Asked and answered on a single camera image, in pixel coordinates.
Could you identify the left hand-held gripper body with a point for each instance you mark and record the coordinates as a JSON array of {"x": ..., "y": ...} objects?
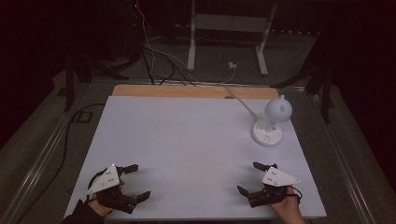
[{"x": 107, "y": 182}]

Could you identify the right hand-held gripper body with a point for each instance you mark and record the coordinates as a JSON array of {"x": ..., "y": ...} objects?
[{"x": 277, "y": 180}]

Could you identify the white desk lamp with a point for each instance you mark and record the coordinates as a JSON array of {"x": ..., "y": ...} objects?
[{"x": 268, "y": 133}]

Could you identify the person's left hand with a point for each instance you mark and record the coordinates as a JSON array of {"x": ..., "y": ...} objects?
[{"x": 102, "y": 209}]

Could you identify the person's right hand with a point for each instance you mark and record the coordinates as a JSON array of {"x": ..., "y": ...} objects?
[{"x": 288, "y": 207}]

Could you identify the white table mat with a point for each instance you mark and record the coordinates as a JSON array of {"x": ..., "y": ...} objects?
[{"x": 186, "y": 149}]

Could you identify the black tripod stand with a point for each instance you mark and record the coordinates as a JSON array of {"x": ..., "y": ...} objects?
[{"x": 326, "y": 99}]

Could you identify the white power adapter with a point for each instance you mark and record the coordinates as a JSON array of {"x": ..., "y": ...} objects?
[{"x": 232, "y": 65}]

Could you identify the white metal stand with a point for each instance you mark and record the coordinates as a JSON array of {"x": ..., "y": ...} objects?
[{"x": 191, "y": 46}]

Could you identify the metal floor rail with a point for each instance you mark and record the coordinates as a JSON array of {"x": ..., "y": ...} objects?
[
  {"x": 40, "y": 158},
  {"x": 342, "y": 161}
]

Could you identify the black floor bracket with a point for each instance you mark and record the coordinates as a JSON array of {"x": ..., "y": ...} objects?
[{"x": 74, "y": 117}]

